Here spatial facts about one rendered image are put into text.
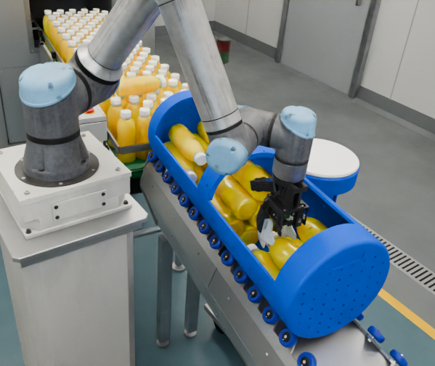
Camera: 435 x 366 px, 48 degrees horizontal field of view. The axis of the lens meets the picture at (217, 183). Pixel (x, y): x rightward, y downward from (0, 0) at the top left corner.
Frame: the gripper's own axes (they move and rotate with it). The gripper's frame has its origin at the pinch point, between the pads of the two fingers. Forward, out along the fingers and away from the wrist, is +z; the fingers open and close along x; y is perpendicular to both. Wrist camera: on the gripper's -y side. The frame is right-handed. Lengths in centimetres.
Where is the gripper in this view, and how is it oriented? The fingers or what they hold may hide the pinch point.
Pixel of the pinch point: (271, 239)
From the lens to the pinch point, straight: 122.9
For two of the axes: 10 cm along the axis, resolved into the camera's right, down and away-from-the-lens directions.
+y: 4.5, 5.1, -7.4
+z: -0.8, 8.4, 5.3
